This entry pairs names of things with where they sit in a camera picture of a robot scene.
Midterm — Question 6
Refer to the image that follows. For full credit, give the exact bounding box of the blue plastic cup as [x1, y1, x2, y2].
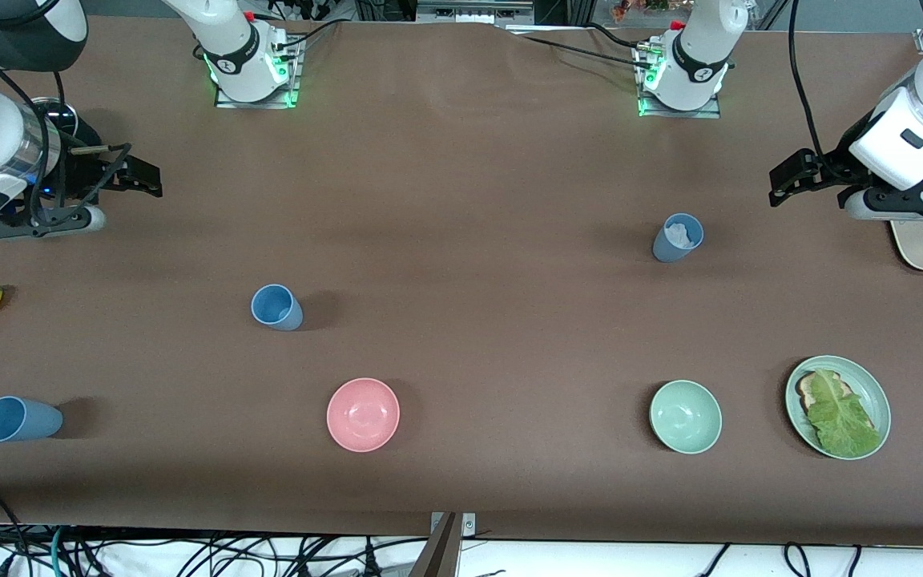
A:
[0, 396, 64, 443]
[652, 212, 705, 264]
[251, 284, 304, 332]

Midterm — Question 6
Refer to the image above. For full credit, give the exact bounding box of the glass lid with blue knob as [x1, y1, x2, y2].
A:
[34, 98, 79, 137]

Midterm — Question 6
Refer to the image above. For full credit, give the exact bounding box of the toast slice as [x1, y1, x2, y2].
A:
[799, 370, 855, 416]

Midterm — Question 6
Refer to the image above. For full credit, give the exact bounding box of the pale green plate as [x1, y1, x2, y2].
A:
[784, 355, 893, 461]

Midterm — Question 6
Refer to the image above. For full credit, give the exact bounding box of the green lettuce leaf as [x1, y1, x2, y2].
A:
[808, 369, 884, 458]

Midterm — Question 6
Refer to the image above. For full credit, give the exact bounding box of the pale green bowl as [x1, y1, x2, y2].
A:
[649, 379, 723, 455]

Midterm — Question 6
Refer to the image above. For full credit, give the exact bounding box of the pink bowl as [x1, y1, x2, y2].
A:
[326, 377, 401, 454]

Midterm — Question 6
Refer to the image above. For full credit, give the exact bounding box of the silver metal device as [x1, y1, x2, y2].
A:
[415, 0, 539, 26]

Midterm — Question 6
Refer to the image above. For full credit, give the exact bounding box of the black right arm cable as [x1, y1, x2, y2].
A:
[0, 36, 134, 227]

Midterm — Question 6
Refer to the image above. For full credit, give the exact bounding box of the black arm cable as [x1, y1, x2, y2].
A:
[787, 0, 859, 176]
[0, 36, 134, 227]

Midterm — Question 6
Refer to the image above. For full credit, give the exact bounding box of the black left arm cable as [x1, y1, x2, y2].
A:
[787, 0, 859, 176]

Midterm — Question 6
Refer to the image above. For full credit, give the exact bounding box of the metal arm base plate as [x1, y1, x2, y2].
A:
[636, 44, 723, 120]
[214, 36, 303, 110]

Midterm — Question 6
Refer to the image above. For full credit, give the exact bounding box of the black base cable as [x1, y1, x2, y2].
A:
[273, 19, 344, 52]
[586, 22, 655, 50]
[510, 32, 656, 71]

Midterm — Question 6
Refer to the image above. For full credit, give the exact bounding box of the green cable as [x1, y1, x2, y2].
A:
[50, 525, 71, 577]

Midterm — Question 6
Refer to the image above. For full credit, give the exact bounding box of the small metal bracket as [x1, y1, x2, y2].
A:
[429, 511, 478, 539]

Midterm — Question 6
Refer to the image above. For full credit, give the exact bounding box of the dark camera pole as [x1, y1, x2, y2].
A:
[409, 513, 463, 577]

